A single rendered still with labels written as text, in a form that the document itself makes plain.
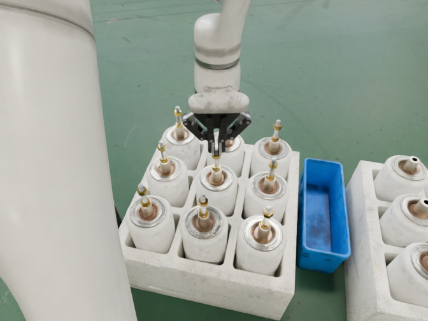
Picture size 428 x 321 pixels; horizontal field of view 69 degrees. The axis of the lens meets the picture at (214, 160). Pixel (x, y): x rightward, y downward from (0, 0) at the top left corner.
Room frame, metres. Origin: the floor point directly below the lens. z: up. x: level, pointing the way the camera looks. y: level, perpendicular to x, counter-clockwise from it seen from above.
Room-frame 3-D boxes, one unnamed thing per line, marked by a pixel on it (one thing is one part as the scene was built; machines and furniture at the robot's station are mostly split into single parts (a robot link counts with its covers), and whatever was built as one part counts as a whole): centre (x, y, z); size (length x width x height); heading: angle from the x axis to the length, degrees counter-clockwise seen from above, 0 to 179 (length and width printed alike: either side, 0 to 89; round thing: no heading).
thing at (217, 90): (0.42, -0.01, 0.53); 0.11 x 0.09 x 0.06; 2
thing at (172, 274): (0.44, 0.00, 0.09); 0.39 x 0.39 x 0.18; 78
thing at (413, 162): (0.47, -0.45, 0.26); 0.02 x 0.02 x 0.03
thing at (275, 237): (0.30, -0.10, 0.25); 0.08 x 0.08 x 0.01
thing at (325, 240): (0.47, -0.29, 0.06); 0.30 x 0.11 x 0.12; 168
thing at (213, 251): (0.32, 0.02, 0.16); 0.10 x 0.10 x 0.18
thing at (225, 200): (0.44, -0.01, 0.16); 0.10 x 0.10 x 0.18
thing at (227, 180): (0.44, -0.01, 0.25); 0.08 x 0.08 x 0.01
